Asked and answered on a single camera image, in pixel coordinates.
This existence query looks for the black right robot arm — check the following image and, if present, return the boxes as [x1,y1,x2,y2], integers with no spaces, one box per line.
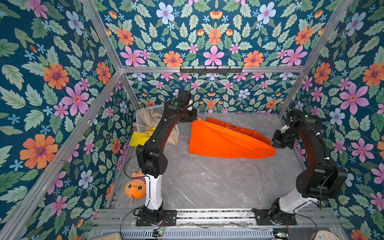
[270,103,348,220]

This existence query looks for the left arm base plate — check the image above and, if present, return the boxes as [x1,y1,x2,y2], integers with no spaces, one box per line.
[136,210,178,227]

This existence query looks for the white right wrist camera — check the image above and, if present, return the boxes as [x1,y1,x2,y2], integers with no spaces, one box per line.
[280,125,290,133]

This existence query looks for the orange fish plush toy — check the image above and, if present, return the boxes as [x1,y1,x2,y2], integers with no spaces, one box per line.
[124,170,147,205]

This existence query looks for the aluminium frame post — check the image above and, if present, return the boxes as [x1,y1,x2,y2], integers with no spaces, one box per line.
[81,0,142,112]

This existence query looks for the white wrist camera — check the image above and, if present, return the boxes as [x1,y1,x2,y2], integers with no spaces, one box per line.
[280,125,290,133]
[186,100,193,109]

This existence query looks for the orange shorts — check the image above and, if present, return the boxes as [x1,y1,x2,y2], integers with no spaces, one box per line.
[189,117,276,159]

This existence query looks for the beige shorts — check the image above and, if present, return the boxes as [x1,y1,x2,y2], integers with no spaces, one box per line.
[139,108,179,145]

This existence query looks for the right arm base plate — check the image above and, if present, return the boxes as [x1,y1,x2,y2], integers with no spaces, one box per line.
[252,209,297,226]

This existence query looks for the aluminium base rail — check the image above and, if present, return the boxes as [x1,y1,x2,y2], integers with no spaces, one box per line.
[90,207,348,240]

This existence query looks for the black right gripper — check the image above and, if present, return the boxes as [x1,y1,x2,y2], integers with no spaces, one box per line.
[272,129,299,150]

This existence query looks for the white round device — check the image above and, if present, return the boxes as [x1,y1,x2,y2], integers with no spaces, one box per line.
[310,230,339,240]

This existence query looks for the yellow shorts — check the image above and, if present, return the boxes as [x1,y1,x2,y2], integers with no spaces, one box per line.
[130,131,154,147]

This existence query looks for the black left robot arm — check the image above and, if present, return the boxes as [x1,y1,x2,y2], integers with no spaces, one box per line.
[136,90,197,224]

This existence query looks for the black hook rail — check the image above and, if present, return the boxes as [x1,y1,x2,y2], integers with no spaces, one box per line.
[179,66,243,75]

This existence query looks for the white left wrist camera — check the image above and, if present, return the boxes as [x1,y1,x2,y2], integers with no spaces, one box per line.
[186,100,193,109]

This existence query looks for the white plastic laundry basket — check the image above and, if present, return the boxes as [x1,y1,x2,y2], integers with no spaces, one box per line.
[135,105,180,145]

